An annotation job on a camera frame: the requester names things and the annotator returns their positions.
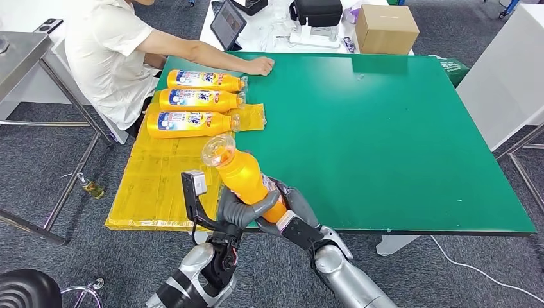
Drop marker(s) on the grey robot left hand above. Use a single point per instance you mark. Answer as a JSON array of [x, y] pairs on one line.
[[233, 212]]

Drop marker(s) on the white power strip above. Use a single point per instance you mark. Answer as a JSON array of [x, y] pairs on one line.
[[312, 40]]

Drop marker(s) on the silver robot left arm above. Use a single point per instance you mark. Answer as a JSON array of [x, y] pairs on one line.
[[191, 272]]

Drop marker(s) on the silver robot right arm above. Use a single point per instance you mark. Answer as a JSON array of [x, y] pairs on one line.
[[344, 276]]

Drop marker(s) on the black smartphone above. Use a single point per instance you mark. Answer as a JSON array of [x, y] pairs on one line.
[[49, 26]]

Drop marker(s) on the small printed packet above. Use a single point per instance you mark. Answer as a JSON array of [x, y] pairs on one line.
[[348, 45]]

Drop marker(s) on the person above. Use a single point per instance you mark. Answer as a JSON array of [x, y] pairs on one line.
[[102, 55]]

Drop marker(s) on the orange detergent bottle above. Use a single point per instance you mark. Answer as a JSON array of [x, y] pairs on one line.
[[191, 125], [199, 80], [199, 101], [246, 178]]

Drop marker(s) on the person's right hand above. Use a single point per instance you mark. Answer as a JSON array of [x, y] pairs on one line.
[[260, 66]]

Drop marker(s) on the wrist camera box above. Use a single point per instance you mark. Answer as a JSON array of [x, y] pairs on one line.
[[196, 183], [301, 234]]

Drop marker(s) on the stainless steel table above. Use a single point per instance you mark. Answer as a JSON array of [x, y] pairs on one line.
[[21, 55]]

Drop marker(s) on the black tablet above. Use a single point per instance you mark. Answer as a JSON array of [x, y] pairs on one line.
[[228, 24]]

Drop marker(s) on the steel frame legs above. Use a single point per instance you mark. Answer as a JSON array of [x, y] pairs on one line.
[[519, 141]]

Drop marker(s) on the white table leg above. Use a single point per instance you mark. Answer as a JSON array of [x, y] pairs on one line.
[[395, 245]]

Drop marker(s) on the green bag with white print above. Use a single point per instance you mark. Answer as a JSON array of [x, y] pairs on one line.
[[452, 70]]

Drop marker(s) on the pale purple tissue pack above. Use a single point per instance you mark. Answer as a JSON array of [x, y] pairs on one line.
[[352, 15]]

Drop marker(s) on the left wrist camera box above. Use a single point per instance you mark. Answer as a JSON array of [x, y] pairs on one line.
[[196, 183]]

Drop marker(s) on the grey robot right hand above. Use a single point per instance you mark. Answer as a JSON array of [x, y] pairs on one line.
[[304, 206]]

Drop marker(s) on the person's right forearm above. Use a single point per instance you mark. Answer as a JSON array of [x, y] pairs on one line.
[[221, 57]]

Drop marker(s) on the white cabinet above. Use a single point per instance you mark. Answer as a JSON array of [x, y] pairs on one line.
[[505, 76]]

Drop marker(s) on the black carry case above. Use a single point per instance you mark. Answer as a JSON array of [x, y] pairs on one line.
[[316, 12]]

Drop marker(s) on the round metal disc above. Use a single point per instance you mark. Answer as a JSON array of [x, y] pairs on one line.
[[3, 44]]

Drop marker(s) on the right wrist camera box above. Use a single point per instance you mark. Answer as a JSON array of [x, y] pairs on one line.
[[301, 234]]

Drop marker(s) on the small yellow liquid bottle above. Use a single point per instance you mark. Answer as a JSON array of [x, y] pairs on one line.
[[94, 190]]

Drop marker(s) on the yellow taped cardboard mat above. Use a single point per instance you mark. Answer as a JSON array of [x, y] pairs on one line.
[[161, 170]]

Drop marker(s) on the brown cardboard box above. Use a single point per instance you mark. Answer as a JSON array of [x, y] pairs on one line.
[[386, 32]]

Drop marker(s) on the blue metal rack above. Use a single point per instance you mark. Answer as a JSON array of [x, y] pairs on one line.
[[511, 7]]

